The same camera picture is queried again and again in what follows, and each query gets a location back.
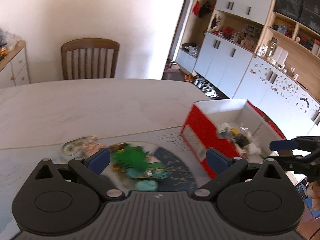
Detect brown bead bracelet with charm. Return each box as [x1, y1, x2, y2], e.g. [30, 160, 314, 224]
[83, 139, 108, 156]

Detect green doll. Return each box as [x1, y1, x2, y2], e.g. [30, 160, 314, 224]
[108, 143, 168, 180]

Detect white plastic bag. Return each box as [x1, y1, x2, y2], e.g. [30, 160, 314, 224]
[246, 136, 262, 157]

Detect teal round plastic container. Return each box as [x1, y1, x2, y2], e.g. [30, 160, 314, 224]
[135, 180, 158, 191]

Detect white green packet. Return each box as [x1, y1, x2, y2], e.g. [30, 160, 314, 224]
[216, 123, 234, 139]

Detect yellow small box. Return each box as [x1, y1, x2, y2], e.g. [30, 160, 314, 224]
[230, 127, 241, 137]

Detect red white cardboard box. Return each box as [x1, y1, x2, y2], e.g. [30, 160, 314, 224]
[181, 99, 285, 179]

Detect red patterned rug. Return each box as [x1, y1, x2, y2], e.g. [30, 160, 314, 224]
[162, 66, 185, 81]

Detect wooden chair far side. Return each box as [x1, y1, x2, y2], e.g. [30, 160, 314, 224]
[61, 38, 120, 80]

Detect white drawer sideboard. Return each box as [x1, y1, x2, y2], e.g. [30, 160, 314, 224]
[0, 40, 30, 89]

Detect white wall cabinet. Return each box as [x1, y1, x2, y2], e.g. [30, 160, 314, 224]
[175, 0, 319, 138]

